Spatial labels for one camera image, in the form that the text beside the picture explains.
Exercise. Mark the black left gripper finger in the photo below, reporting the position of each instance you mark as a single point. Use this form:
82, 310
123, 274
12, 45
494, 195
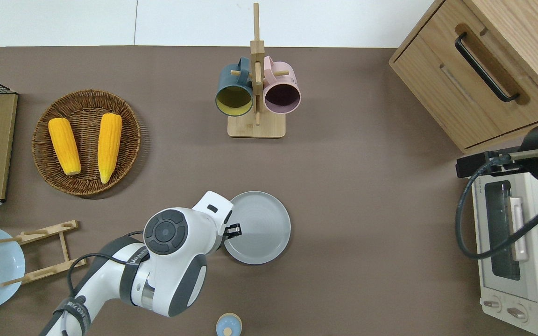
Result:
235, 228

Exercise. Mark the brown table mat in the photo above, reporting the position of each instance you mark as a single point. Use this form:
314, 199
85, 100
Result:
343, 186

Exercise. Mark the wooden mug rack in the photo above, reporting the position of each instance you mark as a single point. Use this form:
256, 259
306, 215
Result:
256, 128

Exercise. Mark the wooden cabinet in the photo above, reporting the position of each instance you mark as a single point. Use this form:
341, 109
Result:
437, 79

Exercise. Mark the blue call bell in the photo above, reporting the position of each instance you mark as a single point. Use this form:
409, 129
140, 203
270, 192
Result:
229, 325

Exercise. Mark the toaster oven knob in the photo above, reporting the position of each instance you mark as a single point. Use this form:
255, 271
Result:
515, 312
492, 304

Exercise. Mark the brown wicker basket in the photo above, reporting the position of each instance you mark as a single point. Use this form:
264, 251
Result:
87, 102

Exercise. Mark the dark blue mug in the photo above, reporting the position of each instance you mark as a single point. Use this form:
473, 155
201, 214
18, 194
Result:
234, 98

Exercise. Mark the yellow corn cob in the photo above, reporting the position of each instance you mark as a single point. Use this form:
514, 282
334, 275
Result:
64, 145
109, 147

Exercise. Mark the pink mug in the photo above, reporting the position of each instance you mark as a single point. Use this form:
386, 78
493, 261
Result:
282, 95

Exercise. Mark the gray plate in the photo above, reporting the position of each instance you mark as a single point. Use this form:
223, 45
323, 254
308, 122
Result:
262, 228

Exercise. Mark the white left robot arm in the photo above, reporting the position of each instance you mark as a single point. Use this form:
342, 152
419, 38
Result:
175, 261

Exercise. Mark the wooden plate rack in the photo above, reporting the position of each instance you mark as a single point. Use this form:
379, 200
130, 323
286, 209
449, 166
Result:
66, 245

